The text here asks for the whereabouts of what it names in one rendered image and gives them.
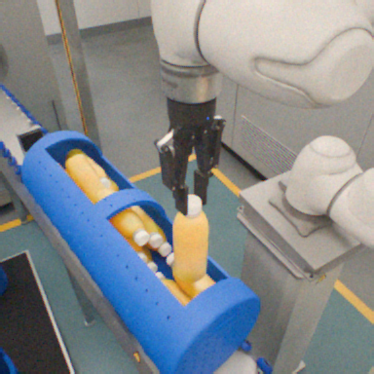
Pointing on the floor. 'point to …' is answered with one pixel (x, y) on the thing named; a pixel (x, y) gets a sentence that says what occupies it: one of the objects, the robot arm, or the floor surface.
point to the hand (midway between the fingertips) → (191, 193)
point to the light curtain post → (78, 69)
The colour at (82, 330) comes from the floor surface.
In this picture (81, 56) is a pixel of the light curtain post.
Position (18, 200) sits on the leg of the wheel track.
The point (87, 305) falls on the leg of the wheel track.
